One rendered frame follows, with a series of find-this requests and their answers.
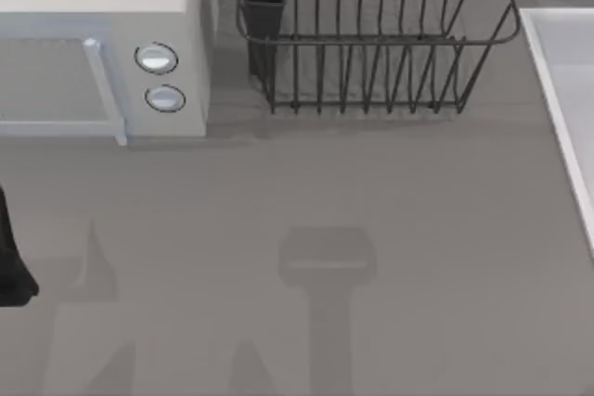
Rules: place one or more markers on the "pale microwave oven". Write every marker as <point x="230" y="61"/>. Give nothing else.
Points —
<point x="185" y="90"/>

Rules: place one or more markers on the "small microwave knob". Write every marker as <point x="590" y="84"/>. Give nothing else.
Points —
<point x="164" y="98"/>

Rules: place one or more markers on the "large microwave knob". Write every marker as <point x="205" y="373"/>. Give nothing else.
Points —
<point x="156" y="58"/>

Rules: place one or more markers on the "microwave oven door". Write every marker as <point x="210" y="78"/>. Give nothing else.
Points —
<point x="51" y="85"/>

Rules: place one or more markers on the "white sink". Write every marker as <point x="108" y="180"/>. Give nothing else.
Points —
<point x="564" y="90"/>

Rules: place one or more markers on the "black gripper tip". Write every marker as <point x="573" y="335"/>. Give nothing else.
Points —
<point x="11" y="271"/>

